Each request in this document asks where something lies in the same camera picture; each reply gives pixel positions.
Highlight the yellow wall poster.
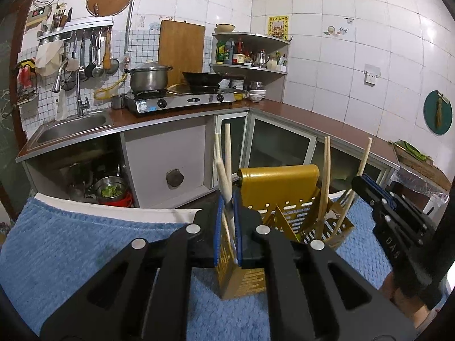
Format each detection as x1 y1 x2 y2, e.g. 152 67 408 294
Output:
267 15 289 41

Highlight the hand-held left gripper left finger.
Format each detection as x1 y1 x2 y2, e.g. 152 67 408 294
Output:
39 197 224 341

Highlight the red basin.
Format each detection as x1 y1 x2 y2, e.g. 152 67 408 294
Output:
95 191 134 207

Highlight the yellow hose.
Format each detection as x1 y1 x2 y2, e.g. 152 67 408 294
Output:
93 73 129 101

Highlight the red and yellow cloth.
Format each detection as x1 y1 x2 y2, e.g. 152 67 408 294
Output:
16 59 38 88

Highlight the steel ladle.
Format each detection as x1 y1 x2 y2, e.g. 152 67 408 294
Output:
92 30 105 78

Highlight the steel utensil cup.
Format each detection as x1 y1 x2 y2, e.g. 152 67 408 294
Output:
53 7 74 32

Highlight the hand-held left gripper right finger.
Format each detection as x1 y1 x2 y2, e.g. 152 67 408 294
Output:
232 190 417 341

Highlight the blue textured towel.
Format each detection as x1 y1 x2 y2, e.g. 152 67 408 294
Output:
0 197 448 341

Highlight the person's right hand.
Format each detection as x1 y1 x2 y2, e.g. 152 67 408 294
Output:
386 270 439 331

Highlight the steel gas stove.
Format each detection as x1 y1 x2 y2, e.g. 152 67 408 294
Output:
121 89 237 116

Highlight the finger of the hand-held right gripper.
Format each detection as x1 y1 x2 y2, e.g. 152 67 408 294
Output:
364 175 397 208
352 175 382 217

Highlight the grey gas pipe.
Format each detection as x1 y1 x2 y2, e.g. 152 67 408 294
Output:
124 0 142 73

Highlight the white corner shelf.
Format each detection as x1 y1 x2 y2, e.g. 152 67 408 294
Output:
209 31 292 103

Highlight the wooden crate with vegetables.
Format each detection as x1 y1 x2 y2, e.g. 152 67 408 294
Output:
390 139 453 192

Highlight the wooden cutting board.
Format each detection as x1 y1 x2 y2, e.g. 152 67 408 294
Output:
158 20 206 88

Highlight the steel kitchen sink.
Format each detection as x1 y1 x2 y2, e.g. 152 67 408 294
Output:
36 113 113 144

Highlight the steel bowl with greens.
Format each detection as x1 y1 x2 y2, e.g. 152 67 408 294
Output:
92 176 129 199

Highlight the wooden spatula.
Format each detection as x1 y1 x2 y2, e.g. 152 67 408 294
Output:
102 28 112 70

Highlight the kitchen counter cabinet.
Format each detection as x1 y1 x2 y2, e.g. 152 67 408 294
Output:
16 99 402 209

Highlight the steel faucet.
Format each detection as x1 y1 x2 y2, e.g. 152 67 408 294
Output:
53 59 90 117

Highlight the black wok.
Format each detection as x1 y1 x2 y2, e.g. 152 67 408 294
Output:
182 72 246 93

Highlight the wall utensil rack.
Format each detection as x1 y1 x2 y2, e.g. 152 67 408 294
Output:
36 17 115 42

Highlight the stack of bowls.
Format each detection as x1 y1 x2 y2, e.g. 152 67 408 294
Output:
248 82 267 102

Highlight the green round cutting board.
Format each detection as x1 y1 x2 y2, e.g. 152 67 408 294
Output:
424 90 454 136

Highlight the wall device with red display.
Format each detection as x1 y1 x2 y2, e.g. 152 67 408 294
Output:
26 5 49 28

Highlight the white cloth bag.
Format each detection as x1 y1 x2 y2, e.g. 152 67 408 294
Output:
34 42 65 76

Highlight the white wall socket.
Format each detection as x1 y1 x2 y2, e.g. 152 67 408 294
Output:
364 63 381 86

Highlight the red sauce bottle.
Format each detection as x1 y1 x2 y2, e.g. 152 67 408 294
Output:
234 38 247 65

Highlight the steel cooking pot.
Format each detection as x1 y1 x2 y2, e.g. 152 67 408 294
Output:
126 59 173 92

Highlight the gold perforated utensil holder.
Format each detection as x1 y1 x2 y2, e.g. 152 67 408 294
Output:
214 165 356 301

